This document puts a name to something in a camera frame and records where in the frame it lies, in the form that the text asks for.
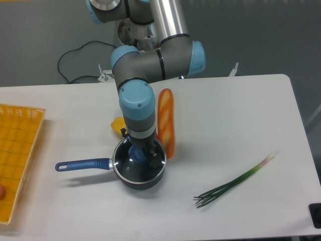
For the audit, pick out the black device at table corner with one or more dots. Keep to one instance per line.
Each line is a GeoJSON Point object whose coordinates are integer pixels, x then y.
{"type": "Point", "coordinates": [315, 212]}

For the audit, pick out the green spring onion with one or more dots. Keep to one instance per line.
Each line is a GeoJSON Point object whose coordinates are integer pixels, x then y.
{"type": "Point", "coordinates": [210, 196]}

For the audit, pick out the yellow bell pepper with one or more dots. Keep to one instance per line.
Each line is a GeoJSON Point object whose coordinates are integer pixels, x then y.
{"type": "Point", "coordinates": [117, 125]}

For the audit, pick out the blue saucepan with handle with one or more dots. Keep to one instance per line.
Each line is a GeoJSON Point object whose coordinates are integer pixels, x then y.
{"type": "Point", "coordinates": [98, 163]}

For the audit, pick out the yellow woven basket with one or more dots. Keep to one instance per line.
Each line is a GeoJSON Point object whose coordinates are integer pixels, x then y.
{"type": "Point", "coordinates": [20, 126]}

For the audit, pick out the glass lid blue knob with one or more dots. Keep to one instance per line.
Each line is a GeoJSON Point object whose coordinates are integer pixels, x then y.
{"type": "Point", "coordinates": [132, 165]}

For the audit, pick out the orange baguette bread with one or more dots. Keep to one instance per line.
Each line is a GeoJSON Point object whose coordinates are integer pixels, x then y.
{"type": "Point", "coordinates": [165, 121]}

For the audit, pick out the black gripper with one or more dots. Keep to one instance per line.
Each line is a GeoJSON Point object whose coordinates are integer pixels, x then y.
{"type": "Point", "coordinates": [145, 140]}

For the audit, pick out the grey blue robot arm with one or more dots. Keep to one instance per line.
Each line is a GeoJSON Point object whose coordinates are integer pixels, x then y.
{"type": "Point", "coordinates": [134, 71]}

